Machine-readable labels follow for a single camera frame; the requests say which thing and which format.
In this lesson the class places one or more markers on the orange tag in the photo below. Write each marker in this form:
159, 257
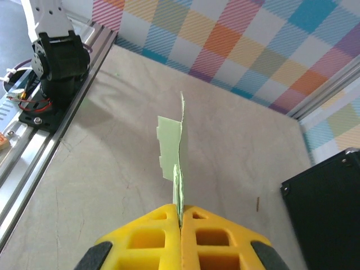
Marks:
3, 142

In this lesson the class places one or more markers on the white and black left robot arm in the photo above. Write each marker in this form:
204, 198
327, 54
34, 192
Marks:
53, 17

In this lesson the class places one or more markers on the aluminium frame post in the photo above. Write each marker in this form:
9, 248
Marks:
323, 90

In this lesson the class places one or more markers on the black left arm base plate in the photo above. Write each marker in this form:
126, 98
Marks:
31, 116

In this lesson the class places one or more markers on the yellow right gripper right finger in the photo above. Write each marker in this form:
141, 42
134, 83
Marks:
213, 247

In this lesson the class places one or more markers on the aluminium mounting rail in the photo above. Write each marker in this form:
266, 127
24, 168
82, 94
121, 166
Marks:
42, 146

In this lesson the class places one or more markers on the light green paper box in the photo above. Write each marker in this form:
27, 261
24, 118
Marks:
171, 146

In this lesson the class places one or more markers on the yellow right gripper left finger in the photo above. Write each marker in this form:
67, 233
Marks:
152, 247

